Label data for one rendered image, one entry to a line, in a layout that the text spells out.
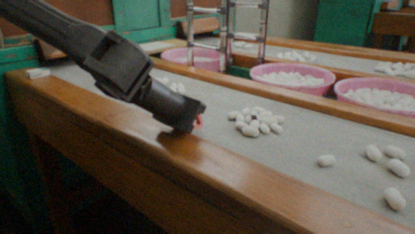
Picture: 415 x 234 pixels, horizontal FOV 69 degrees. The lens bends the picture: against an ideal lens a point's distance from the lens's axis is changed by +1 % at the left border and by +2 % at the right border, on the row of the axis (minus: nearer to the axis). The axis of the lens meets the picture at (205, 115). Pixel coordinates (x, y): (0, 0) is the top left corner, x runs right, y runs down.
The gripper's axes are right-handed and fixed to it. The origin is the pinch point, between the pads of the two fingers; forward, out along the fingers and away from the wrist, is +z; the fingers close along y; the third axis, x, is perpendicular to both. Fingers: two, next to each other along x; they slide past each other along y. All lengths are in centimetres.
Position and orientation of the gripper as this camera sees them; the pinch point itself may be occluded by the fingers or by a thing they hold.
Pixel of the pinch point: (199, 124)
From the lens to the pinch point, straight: 65.3
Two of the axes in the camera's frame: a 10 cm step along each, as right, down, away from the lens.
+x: -4.2, 9.0, -1.1
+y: -7.5, -2.8, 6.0
